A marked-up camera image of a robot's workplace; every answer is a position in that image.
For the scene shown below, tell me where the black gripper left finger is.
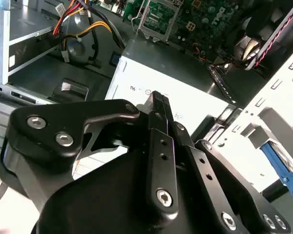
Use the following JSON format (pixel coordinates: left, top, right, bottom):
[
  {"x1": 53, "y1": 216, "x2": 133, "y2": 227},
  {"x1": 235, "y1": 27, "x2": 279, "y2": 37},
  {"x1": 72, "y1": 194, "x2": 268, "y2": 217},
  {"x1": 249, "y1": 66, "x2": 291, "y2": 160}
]
[{"x1": 0, "y1": 91, "x2": 179, "y2": 222}]

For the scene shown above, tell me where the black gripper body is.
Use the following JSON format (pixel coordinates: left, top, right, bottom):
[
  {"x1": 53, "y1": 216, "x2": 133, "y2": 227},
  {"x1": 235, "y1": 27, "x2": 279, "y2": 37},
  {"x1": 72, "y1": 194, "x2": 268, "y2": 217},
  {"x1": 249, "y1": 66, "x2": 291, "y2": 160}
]
[{"x1": 36, "y1": 146, "x2": 225, "y2": 234}]

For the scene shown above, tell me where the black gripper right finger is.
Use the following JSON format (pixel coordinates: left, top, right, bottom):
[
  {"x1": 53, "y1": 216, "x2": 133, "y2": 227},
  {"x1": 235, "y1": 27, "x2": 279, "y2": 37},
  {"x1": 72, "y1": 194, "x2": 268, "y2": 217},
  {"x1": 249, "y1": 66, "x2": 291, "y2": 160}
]
[{"x1": 162, "y1": 94, "x2": 292, "y2": 234}]

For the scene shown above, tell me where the hard disk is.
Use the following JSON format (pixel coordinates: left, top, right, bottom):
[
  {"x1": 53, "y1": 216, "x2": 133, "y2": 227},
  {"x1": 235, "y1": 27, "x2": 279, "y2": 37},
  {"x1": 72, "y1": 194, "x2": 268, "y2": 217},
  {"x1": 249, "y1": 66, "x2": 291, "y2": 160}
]
[{"x1": 260, "y1": 141, "x2": 293, "y2": 203}]

